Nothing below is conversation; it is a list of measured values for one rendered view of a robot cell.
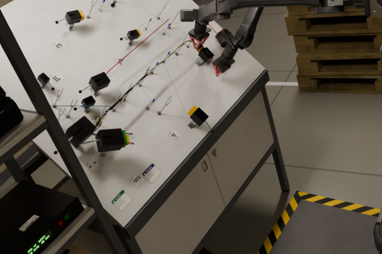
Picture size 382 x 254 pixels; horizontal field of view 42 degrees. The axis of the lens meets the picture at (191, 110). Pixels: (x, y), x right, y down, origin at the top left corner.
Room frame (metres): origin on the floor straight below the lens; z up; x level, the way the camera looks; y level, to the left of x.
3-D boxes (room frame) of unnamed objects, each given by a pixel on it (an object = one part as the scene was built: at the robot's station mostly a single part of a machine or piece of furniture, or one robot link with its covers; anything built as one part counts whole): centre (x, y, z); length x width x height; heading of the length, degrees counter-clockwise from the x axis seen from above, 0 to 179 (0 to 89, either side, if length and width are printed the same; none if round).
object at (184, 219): (1.71, 0.19, 0.60); 0.55 x 0.02 x 0.39; 135
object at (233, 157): (2.10, -0.20, 0.60); 0.55 x 0.03 x 0.39; 135
